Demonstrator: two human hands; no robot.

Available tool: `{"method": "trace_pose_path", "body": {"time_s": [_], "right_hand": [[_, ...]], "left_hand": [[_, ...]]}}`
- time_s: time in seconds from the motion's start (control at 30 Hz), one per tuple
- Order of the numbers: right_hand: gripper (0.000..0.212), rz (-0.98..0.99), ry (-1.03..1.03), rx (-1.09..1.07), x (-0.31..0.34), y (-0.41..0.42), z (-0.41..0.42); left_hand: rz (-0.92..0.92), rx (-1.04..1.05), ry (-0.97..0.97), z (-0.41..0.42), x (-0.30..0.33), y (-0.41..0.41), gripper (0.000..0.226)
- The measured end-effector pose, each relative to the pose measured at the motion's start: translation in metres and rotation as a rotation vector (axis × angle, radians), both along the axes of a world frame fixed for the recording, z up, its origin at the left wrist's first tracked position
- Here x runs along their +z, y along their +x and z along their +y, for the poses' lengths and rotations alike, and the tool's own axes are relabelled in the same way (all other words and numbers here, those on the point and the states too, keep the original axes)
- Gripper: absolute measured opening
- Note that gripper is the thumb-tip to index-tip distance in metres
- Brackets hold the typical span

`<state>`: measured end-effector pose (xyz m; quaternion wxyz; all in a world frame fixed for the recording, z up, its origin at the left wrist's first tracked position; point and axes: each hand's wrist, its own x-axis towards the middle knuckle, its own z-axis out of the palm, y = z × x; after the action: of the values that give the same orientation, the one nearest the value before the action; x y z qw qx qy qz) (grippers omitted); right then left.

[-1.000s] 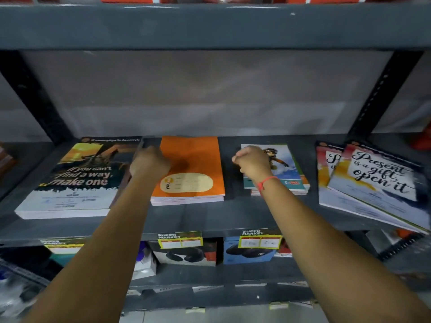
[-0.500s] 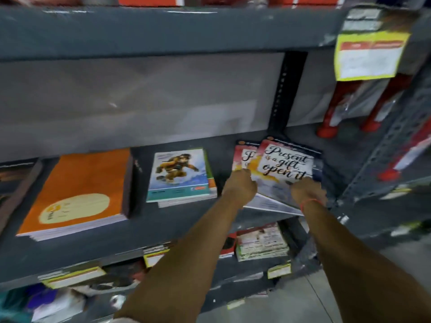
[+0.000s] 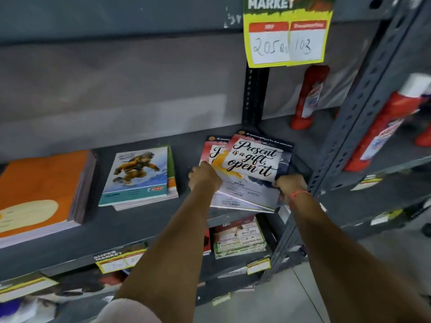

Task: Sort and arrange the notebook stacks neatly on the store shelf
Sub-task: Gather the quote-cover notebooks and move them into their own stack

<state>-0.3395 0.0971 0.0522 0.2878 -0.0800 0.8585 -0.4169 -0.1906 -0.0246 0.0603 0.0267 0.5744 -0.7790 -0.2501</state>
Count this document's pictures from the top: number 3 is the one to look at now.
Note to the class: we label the green coffee notebook stack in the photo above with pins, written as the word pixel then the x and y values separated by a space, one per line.
pixel 171 185

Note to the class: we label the person's right forearm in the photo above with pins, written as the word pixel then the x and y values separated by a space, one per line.
pixel 343 265

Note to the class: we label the black headphone box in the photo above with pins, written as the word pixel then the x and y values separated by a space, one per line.
pixel 80 282

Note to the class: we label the white purple product box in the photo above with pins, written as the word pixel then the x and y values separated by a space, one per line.
pixel 20 312

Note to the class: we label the red bottle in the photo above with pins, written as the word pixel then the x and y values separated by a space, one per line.
pixel 424 137
pixel 309 94
pixel 384 131

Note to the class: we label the person's left forearm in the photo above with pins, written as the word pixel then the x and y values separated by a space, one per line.
pixel 168 259

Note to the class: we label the person's right hand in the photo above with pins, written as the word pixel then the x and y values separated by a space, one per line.
pixel 293 185

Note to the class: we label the grey metal shelf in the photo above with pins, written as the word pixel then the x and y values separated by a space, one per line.
pixel 134 228

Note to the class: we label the orange notebook stack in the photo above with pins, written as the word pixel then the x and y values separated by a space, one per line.
pixel 37 185

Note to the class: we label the Present is a gift notebooks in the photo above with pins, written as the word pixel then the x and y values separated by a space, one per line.
pixel 252 161

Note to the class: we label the person's left hand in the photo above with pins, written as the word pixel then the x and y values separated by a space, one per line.
pixel 205 178

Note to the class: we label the snowboarder cover notebook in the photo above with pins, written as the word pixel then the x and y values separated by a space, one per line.
pixel 134 174

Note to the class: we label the large yellow price sign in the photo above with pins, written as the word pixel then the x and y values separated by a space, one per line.
pixel 286 40

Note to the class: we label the stack of printed paper cards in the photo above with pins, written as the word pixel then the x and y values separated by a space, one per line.
pixel 239 238

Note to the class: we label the red black product box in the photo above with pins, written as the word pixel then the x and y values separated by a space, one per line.
pixel 207 242

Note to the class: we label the pale sleeve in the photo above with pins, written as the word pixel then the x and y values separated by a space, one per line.
pixel 128 312

